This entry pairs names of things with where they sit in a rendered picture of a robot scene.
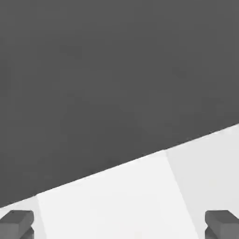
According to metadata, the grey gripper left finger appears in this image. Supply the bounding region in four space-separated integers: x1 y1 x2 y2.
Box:
0 210 35 239

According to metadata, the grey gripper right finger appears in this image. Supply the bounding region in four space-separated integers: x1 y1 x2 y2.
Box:
204 210 239 239

